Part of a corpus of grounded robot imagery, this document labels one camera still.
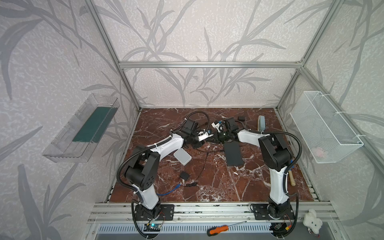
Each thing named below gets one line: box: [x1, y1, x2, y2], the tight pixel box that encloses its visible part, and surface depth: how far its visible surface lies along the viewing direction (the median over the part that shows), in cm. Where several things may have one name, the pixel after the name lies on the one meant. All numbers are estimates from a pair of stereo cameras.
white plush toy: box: [303, 209, 323, 235], surface depth 70 cm
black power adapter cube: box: [180, 171, 190, 181], surface depth 86 cm
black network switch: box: [224, 140, 245, 167], surface depth 95 cm
